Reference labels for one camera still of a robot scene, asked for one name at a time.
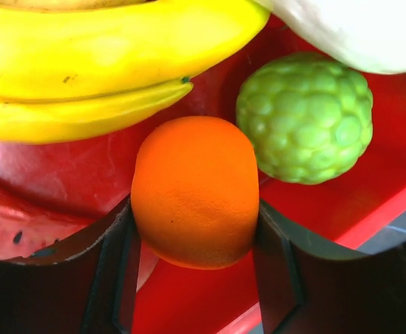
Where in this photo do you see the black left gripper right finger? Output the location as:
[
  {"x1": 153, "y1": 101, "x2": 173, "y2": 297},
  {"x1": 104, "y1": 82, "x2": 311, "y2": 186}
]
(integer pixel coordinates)
[{"x1": 253, "y1": 202, "x2": 406, "y2": 334}]

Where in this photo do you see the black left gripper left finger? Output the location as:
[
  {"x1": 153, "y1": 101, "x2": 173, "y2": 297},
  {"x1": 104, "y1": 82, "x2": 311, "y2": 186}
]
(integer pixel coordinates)
[{"x1": 0, "y1": 199, "x2": 140, "y2": 333}]

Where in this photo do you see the orange toy fruit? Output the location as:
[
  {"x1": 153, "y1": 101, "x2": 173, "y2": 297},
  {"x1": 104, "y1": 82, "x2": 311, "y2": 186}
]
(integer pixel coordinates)
[{"x1": 131, "y1": 116, "x2": 259, "y2": 269}]

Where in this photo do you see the green custard apple toy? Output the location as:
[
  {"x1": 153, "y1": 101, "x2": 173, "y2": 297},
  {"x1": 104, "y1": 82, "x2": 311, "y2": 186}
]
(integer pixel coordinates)
[{"x1": 236, "y1": 52, "x2": 373, "y2": 185}]

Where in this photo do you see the watermelon slice toy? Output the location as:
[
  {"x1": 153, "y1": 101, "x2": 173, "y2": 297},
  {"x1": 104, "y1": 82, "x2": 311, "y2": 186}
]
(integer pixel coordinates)
[{"x1": 0, "y1": 180, "x2": 161, "y2": 293}]

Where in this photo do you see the red plastic fruit tray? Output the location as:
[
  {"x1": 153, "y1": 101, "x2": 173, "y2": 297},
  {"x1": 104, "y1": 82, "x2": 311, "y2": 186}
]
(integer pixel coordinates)
[{"x1": 0, "y1": 17, "x2": 406, "y2": 333}]

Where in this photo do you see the black grid cutting mat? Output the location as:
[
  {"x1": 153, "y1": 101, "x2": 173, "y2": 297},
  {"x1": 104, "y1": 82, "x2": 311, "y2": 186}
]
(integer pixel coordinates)
[{"x1": 358, "y1": 211, "x2": 406, "y2": 254}]

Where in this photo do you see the yellow banana bunch toy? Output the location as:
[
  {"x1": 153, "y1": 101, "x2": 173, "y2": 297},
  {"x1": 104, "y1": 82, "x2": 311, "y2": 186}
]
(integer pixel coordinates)
[{"x1": 0, "y1": 1, "x2": 270, "y2": 144}]

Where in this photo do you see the white radish toy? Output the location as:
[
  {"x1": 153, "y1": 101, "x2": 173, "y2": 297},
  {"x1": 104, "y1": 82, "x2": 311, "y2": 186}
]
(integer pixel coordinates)
[{"x1": 260, "y1": 0, "x2": 406, "y2": 74}]

